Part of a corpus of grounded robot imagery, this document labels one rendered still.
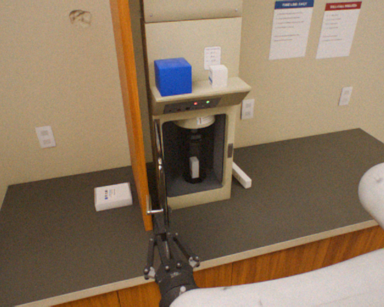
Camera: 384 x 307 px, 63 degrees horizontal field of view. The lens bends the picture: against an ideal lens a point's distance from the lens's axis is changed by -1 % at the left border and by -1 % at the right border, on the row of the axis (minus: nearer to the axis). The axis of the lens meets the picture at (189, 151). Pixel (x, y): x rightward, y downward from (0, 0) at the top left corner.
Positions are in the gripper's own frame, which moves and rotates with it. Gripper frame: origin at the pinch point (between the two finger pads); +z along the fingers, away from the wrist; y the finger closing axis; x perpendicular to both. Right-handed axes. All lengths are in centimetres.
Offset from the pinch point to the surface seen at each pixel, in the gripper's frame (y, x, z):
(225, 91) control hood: -29.4, -20.8, 32.2
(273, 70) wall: -78, -7, 87
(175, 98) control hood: -12.7, -20.6, 32.3
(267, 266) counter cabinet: -45, 53, 18
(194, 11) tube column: -23, -44, 43
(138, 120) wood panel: -0.7, -13.7, 35.0
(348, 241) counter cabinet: -85, 51, 17
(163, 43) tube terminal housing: -12, -35, 44
